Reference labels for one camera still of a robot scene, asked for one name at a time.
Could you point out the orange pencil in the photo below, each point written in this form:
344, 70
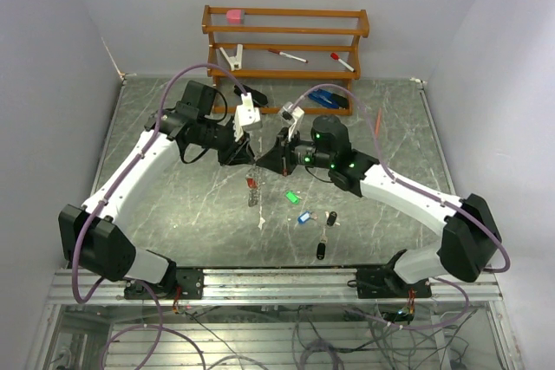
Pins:
378, 122

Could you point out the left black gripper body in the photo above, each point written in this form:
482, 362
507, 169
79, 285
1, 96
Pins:
216, 136

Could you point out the wooden three-tier shelf rack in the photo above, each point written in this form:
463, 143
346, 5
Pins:
311, 34

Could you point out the red tipped white marker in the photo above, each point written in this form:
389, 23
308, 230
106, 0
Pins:
337, 58

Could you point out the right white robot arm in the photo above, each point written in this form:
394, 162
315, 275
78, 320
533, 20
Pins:
468, 235

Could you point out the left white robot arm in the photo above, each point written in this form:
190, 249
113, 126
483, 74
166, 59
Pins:
94, 233

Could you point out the blue stapler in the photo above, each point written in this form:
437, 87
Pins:
328, 100

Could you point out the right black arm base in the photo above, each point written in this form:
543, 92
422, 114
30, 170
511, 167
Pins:
377, 282

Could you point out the black stapler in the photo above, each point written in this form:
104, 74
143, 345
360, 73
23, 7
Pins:
259, 99

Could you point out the red capped white marker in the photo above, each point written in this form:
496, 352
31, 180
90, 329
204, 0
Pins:
288, 56

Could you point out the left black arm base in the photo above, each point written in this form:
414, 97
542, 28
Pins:
181, 283

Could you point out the pink eraser block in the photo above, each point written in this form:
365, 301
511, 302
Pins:
235, 16

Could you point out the white plastic clip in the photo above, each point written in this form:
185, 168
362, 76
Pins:
233, 61

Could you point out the black key fob lower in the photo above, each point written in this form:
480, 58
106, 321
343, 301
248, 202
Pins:
321, 250

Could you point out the green key tag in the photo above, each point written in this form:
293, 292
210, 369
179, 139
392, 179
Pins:
292, 197

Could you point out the blue key tag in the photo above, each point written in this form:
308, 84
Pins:
304, 217

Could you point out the aluminium mounting rail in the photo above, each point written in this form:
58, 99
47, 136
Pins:
277, 286

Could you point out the black key fob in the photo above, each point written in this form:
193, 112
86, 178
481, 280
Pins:
321, 250
331, 218

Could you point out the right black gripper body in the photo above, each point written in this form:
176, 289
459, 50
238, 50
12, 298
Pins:
308, 155

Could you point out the black key fob upper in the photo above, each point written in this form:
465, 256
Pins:
331, 218

